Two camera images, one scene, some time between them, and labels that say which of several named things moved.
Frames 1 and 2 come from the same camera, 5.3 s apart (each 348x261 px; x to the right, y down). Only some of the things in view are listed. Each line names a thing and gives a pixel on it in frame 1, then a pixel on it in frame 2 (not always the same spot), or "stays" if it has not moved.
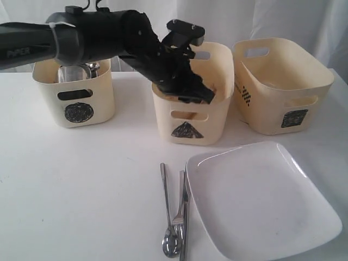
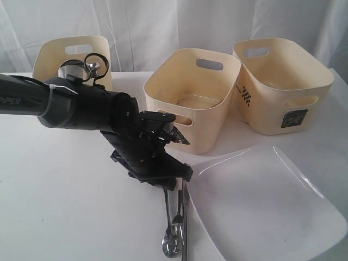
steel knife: (185, 211) stays
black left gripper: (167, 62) to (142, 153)
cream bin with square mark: (278, 89) stays
